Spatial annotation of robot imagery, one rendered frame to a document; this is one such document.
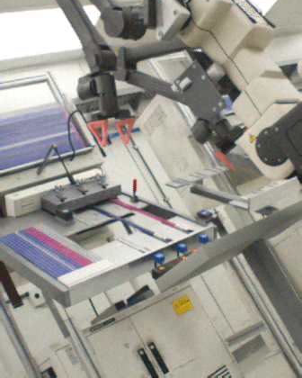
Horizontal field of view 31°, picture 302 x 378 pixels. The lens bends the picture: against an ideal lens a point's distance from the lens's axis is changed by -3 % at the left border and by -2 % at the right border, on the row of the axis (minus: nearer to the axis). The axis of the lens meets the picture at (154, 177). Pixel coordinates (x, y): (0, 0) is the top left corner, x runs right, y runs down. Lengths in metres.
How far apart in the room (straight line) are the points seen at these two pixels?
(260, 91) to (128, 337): 1.12
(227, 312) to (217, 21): 3.30
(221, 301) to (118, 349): 2.52
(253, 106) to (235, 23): 0.24
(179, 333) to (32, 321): 1.74
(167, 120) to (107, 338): 1.63
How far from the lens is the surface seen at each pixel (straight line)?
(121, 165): 4.68
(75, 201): 2.36
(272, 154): 1.45
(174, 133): 3.34
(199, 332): 2.33
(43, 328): 3.85
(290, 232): 2.93
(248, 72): 1.53
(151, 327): 2.23
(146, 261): 1.95
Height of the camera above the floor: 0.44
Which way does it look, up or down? 15 degrees up
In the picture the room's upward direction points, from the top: 30 degrees counter-clockwise
